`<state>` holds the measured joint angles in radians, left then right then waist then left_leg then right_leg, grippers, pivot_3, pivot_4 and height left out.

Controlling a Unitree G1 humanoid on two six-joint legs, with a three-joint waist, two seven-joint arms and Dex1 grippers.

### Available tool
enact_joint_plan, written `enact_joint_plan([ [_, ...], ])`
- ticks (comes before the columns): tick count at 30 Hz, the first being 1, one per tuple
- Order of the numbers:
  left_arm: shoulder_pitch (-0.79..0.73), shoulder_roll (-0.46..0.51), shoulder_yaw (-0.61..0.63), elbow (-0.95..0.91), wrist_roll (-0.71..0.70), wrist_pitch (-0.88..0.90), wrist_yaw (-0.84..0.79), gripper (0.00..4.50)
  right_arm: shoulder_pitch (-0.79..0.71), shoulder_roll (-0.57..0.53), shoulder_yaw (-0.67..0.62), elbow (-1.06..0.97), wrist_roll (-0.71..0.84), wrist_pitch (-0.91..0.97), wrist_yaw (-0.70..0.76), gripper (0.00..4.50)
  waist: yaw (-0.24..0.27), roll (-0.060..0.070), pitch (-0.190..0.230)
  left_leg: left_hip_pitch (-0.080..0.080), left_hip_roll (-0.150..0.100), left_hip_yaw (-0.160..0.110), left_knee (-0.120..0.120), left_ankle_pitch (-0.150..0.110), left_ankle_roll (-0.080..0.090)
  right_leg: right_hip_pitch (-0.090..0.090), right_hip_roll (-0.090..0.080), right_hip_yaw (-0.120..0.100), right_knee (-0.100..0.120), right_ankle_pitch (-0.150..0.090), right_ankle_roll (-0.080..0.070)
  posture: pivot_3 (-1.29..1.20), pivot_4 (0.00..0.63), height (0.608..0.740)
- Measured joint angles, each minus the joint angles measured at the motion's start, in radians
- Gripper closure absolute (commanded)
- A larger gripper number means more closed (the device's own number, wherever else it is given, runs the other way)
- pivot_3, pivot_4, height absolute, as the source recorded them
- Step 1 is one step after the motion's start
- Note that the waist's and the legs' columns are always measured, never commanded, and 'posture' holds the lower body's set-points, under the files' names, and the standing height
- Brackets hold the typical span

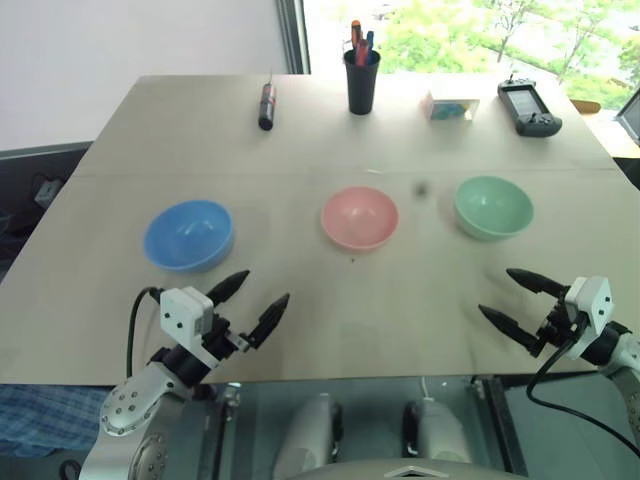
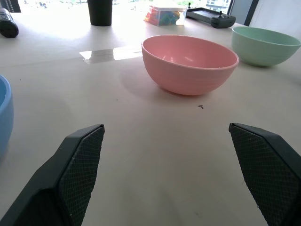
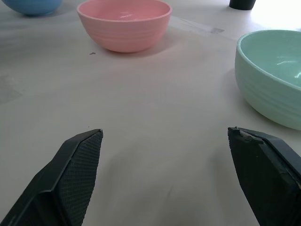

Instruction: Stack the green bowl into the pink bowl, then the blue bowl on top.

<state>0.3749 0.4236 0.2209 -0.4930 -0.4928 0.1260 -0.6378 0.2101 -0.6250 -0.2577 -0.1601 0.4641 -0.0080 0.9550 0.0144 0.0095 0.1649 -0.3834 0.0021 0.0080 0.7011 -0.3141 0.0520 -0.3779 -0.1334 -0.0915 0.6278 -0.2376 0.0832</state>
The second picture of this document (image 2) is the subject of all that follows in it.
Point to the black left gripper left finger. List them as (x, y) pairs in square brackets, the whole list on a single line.
[(70, 179)]

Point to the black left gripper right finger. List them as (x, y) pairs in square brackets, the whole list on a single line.
[(265, 169)]

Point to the blue plastic bowl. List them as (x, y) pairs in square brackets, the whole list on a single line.
[(4, 117)]

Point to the green plastic bowl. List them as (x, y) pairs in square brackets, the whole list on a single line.
[(261, 47)]

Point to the pink plastic bowl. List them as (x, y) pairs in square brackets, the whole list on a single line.
[(188, 70)]

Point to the black remote controller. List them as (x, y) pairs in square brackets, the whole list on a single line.
[(222, 20)]

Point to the dark cylindrical bottle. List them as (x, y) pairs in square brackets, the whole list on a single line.
[(8, 24)]

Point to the black cylindrical cup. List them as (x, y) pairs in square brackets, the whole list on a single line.
[(100, 13)]

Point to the black tray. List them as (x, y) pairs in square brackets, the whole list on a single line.
[(200, 13)]

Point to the clear box of coloured blocks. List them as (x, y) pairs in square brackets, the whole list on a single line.
[(164, 15)]

